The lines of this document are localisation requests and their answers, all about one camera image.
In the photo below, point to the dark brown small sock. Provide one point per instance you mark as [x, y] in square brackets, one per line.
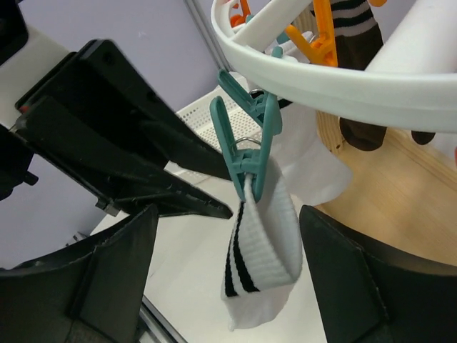
[357, 33]

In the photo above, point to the wooden hanger rack frame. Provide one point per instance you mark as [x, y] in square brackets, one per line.
[403, 194]

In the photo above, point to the white round clip hanger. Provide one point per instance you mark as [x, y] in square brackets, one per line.
[410, 84]

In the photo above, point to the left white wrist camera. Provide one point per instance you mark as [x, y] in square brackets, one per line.
[27, 56]

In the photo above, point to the white perforated plastic basket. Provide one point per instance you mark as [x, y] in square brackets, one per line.
[219, 120]

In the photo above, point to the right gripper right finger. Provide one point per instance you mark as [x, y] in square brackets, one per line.
[369, 291]

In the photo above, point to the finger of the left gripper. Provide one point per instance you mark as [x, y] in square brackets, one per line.
[185, 193]

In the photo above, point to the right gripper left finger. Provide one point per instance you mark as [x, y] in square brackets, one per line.
[90, 291]

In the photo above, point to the aluminium mounting rail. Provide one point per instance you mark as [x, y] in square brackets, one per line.
[157, 327]

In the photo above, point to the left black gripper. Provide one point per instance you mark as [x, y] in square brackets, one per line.
[96, 119]

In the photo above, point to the brown sock with stripes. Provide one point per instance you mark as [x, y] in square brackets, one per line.
[365, 137]

